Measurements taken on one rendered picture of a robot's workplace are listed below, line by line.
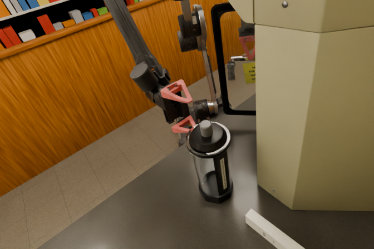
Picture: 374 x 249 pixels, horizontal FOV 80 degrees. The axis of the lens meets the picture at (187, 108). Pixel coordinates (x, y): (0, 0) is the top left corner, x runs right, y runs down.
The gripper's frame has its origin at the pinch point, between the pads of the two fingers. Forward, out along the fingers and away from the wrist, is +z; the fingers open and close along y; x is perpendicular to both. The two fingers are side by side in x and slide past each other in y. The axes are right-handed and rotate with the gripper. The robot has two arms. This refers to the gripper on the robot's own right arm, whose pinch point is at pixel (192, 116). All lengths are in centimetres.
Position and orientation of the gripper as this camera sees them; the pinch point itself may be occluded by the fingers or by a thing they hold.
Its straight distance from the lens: 55.5
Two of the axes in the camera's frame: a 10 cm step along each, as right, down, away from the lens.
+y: -1.8, -7.9, -5.8
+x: 7.8, -4.8, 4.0
